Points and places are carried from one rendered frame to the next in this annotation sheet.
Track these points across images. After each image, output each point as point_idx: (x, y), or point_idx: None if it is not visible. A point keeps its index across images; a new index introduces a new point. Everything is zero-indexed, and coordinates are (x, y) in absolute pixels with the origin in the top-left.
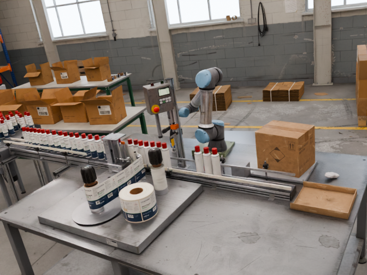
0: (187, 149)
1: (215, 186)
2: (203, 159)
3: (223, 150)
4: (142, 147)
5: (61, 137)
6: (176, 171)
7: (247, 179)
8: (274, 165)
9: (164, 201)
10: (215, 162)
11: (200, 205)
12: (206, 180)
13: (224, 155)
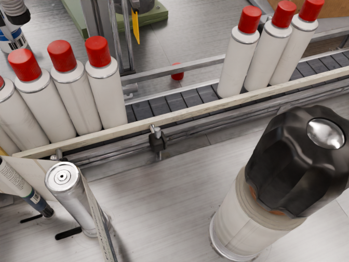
0: (43, 28)
1: (287, 107)
2: (274, 48)
3: (154, 2)
4: None
5: None
6: (169, 120)
7: (333, 56)
8: (327, 3)
9: None
10: (306, 47)
11: (346, 190)
12: (269, 104)
13: (165, 15)
